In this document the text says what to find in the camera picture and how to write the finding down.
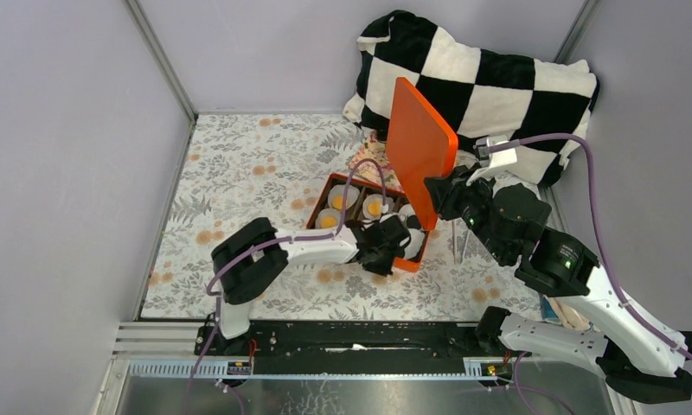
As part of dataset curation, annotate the black sandwich cookie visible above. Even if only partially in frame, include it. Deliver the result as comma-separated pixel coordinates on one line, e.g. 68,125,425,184
406,215,422,230

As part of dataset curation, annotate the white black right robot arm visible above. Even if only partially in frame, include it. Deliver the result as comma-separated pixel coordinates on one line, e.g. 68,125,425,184
425,166,692,405

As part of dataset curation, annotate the black white checkered pillow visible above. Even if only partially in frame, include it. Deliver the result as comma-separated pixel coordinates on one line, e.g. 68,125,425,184
343,10,601,189

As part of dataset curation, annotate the blue cream patterned cloth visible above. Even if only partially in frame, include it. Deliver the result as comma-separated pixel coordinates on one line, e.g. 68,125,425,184
541,296,593,332

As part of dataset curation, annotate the round tan biscuit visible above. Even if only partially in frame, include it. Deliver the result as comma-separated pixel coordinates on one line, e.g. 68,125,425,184
330,195,348,210
318,215,339,229
366,200,382,217

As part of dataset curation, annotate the white paper cupcake liner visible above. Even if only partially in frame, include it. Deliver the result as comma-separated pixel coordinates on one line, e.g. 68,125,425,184
403,228,426,260
362,194,394,220
315,207,341,229
398,204,417,228
327,184,360,211

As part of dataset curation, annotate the floral table mat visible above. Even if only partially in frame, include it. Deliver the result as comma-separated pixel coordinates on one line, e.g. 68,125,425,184
140,114,541,322

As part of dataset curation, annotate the floral cookie tray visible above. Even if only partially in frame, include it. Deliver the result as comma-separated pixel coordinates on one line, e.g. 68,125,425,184
348,131,403,192

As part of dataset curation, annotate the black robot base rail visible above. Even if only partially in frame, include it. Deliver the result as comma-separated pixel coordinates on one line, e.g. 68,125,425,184
194,320,517,377

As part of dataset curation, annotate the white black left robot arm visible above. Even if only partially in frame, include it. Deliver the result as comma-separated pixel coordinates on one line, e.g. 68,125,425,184
206,213,424,355

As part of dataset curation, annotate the orange compartment cookie box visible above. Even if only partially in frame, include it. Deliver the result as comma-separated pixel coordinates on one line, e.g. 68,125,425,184
305,173,430,273

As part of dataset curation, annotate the orange box lid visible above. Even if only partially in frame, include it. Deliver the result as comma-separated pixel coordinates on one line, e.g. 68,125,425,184
386,77,458,231

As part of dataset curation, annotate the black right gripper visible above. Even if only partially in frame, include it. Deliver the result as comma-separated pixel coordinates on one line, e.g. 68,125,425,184
422,161,511,263

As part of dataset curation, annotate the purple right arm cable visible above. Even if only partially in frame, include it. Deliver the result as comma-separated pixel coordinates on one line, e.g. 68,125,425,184
480,132,692,415

